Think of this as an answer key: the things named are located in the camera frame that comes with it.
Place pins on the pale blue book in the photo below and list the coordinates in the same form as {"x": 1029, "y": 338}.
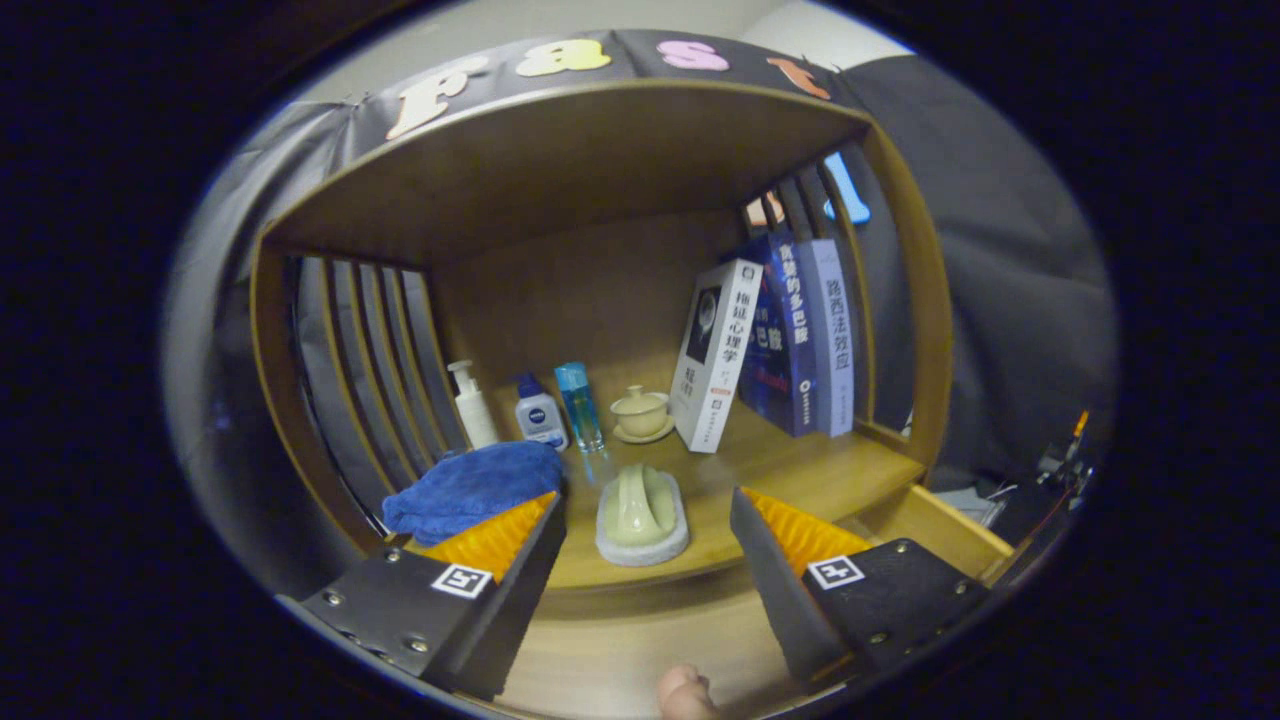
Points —
{"x": 830, "y": 340}

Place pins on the wooden countertop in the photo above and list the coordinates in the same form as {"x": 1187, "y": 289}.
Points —
{"x": 790, "y": 470}

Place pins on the cream lidded teacup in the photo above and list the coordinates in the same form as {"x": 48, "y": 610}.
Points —
{"x": 640, "y": 412}

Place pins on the wooden cabinet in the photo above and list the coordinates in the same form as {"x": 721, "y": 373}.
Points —
{"x": 600, "y": 290}

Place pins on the clear blue bottle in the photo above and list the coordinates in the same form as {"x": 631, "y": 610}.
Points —
{"x": 580, "y": 410}

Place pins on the green scrubbing brush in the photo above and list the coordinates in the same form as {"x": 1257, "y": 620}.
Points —
{"x": 640, "y": 520}

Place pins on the blue folded towel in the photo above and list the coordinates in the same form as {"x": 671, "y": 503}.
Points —
{"x": 470, "y": 490}

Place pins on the dark blue book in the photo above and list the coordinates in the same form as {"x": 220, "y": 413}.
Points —
{"x": 780, "y": 370}

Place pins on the black backdrop cloth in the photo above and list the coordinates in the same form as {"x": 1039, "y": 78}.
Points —
{"x": 1000, "y": 300}

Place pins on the white bottle with blue cap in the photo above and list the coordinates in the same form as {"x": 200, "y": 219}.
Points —
{"x": 540, "y": 420}

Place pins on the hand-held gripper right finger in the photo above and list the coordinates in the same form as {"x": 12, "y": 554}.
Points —
{"x": 780, "y": 600}

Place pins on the white book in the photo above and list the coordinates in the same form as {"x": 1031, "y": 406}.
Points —
{"x": 715, "y": 370}

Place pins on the white pump bottle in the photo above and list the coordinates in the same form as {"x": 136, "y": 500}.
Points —
{"x": 476, "y": 415}

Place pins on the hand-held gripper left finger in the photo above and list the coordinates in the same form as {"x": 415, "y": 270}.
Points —
{"x": 510, "y": 610}

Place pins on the black device with orange tip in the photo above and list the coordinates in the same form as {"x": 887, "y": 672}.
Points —
{"x": 1060, "y": 465}

